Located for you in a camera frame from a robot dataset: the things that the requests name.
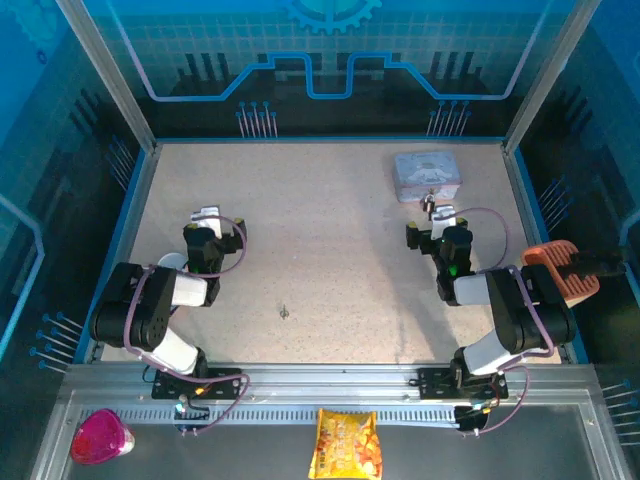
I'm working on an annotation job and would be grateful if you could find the lavender cartoon tin box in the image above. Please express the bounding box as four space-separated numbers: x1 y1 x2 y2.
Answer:
392 151 464 204

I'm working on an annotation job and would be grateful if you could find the white paper cup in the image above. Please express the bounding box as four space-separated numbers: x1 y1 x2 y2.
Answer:
156 252 189 274

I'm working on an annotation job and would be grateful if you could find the orange and cream holder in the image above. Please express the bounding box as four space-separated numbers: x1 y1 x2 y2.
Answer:
520 239 601 309

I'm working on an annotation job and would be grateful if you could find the pink plastic cup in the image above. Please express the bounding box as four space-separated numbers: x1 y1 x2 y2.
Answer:
69 408 136 466

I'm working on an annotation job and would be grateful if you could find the yellow snack bag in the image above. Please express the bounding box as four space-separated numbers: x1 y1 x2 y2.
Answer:
307 407 384 480

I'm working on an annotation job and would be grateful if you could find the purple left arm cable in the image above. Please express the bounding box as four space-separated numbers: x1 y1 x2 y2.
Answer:
122 215 251 437

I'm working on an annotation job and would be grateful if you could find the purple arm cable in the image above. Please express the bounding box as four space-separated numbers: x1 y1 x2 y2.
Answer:
122 215 251 437
452 207 556 439

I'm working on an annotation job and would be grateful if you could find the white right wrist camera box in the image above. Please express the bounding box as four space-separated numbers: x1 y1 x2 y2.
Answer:
430 204 459 239

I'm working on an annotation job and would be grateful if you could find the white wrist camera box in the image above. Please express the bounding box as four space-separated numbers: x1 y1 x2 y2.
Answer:
190 204 223 239
430 204 459 239

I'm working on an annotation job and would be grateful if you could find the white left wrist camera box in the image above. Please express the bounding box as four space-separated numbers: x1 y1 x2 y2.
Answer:
190 204 223 239

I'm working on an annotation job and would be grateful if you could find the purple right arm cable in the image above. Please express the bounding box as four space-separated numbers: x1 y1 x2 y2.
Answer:
452 207 556 439

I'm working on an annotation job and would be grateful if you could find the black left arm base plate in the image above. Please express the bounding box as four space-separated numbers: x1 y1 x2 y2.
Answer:
151 367 243 401

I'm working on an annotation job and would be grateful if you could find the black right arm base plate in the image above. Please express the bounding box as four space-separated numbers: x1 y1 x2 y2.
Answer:
417 367 509 401

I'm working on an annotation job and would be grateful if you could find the black handle in holder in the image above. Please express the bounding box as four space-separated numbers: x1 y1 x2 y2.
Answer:
557 248 629 282

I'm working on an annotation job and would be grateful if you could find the aluminium front rail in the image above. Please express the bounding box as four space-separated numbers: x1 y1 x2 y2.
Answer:
63 363 597 399

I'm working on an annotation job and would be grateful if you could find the aluminium frame post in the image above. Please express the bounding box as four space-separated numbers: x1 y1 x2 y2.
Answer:
55 0 160 152
501 0 602 154

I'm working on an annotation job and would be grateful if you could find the slotted grey cable duct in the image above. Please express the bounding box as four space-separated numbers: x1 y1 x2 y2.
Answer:
112 408 459 424

